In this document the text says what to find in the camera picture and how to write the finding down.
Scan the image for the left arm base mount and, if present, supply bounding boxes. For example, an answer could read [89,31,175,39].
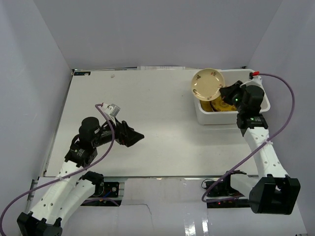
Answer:
[81,182,122,207]

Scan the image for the brown yellow patterned plate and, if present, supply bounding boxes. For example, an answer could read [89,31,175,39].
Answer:
[210,96,237,112]

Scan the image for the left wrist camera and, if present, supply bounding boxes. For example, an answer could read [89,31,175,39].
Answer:
[101,103,121,125]

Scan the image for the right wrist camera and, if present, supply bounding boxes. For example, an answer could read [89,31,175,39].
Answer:
[249,71,262,87]

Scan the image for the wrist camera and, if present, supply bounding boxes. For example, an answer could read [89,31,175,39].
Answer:
[101,103,121,125]
[249,71,262,87]

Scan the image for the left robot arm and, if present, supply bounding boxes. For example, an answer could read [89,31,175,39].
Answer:
[17,117,145,236]

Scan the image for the white plastic bin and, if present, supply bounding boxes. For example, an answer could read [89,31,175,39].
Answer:
[193,68,271,126]

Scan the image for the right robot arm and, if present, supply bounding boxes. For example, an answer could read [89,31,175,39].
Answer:
[220,81,301,215]

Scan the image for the round bamboo plate green rim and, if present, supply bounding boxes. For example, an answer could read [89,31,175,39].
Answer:
[200,100,213,112]

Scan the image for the beige round plate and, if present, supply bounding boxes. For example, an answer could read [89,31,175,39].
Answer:
[191,68,225,101]

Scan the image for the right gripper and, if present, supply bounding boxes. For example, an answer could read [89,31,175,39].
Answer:
[220,81,247,114]

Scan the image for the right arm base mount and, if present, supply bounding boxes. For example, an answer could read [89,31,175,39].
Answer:
[207,177,250,209]

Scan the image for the papers behind table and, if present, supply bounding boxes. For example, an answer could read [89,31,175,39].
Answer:
[137,66,192,70]

